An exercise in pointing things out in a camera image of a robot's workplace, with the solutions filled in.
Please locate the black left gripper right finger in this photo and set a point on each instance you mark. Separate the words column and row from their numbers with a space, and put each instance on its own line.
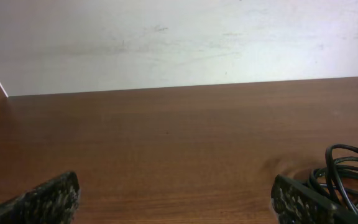
column 293, row 202

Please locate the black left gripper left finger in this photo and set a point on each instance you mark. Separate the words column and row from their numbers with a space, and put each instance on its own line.
column 54, row 201

